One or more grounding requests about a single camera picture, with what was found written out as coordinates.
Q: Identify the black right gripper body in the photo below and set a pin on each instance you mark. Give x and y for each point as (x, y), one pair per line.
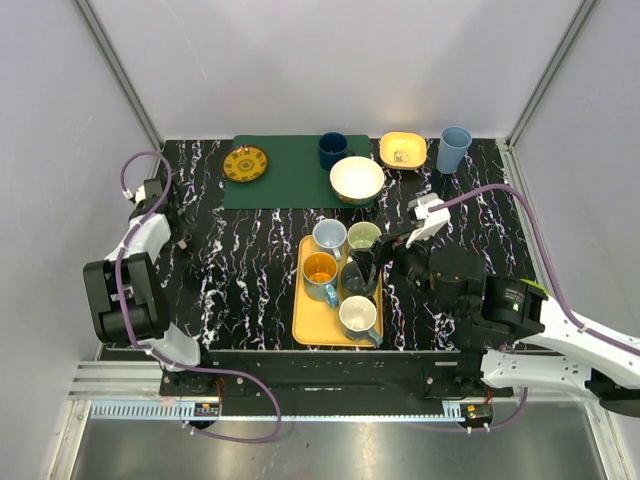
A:
(411, 263)

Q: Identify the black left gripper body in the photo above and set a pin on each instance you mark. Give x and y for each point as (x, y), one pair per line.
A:
(175, 220)

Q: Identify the light grey-blue mug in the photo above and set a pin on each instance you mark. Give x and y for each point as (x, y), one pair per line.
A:
(330, 236)

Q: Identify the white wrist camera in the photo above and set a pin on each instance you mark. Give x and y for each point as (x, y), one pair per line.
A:
(149, 190)
(426, 220)

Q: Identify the dark green mat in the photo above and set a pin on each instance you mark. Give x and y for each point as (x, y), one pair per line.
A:
(294, 178)

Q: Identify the yellow square dish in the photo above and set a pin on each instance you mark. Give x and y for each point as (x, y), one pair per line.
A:
(403, 150)

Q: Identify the dark grey mug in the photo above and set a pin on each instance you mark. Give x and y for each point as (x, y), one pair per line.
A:
(353, 284)

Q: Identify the slate blue hexagonal mug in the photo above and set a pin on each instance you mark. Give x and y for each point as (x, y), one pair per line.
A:
(358, 316)

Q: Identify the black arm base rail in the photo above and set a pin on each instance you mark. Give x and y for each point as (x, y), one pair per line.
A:
(336, 383)

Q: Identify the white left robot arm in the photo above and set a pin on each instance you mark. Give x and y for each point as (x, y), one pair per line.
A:
(157, 220)

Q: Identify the blue butterfly mug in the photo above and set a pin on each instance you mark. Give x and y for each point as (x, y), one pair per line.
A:
(320, 275)

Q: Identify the white bowl patterned rim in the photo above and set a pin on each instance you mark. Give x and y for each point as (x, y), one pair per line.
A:
(357, 180)

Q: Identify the pale green mug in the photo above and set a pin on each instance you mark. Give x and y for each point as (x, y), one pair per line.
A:
(362, 235)

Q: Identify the navy blue mug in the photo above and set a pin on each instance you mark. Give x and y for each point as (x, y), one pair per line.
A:
(333, 147)

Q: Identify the light blue plastic cup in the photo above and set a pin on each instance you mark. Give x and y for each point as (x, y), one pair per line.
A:
(453, 146)

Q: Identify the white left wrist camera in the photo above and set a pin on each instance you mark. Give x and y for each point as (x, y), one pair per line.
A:
(149, 190)

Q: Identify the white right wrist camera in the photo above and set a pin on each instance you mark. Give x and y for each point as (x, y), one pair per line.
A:
(426, 220)

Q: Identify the lime green plate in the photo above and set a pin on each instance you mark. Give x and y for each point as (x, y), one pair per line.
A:
(536, 285)

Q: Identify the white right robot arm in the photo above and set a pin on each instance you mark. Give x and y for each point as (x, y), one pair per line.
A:
(515, 334)

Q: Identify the orange plastic tray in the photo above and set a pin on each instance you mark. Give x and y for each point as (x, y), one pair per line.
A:
(314, 322)

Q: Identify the yellow patterned saucer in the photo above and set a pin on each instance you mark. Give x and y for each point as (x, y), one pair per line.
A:
(244, 164)

